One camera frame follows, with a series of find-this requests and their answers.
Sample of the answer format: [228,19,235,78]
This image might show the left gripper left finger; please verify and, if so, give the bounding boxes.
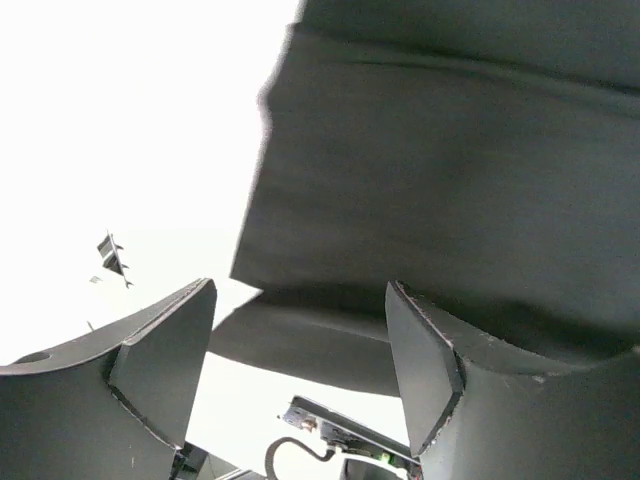
[1,278,216,480]

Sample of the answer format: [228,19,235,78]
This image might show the black trousers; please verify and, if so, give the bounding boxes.
[209,1,639,396]

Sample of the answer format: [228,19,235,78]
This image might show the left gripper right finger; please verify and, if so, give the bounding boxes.
[385,281,639,479]

